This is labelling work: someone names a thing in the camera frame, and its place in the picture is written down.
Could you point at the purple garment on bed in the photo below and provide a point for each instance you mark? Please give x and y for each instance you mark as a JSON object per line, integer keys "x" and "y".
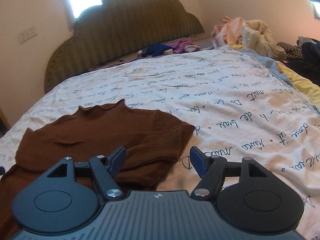
{"x": 183, "y": 45}

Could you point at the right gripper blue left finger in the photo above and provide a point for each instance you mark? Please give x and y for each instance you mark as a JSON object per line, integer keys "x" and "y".
{"x": 108, "y": 166}

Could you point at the cream quilted jacket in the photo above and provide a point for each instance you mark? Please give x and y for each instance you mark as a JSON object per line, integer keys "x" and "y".
{"x": 257, "y": 36}

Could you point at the double white wall socket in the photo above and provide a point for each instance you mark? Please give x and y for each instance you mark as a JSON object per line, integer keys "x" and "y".
{"x": 26, "y": 34}

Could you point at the blue cloth on bed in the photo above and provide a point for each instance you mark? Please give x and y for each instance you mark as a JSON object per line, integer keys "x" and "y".
{"x": 158, "y": 50}

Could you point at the brown knit sweater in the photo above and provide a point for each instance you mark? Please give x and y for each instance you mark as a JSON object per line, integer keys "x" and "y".
{"x": 154, "y": 141}

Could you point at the white script-print bed sheet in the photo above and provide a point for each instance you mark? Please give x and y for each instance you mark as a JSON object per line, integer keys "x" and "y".
{"x": 238, "y": 105}

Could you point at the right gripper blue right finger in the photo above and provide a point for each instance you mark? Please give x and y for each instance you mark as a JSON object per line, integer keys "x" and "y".
{"x": 203, "y": 163}

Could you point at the yellow blue blanket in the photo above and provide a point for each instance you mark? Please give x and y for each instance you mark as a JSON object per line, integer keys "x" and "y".
{"x": 304, "y": 85}

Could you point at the pink clothes pile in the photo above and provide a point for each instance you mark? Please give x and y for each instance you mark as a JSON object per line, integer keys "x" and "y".
{"x": 229, "y": 30}

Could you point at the black white patterned garment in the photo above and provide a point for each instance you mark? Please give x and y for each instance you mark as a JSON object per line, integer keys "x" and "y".
{"x": 294, "y": 52}

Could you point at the olive green upholstered headboard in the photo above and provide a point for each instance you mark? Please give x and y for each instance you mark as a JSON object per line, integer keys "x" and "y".
{"x": 115, "y": 28}

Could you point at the dark clothes pile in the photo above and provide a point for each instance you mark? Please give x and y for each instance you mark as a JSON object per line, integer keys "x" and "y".
{"x": 310, "y": 67}

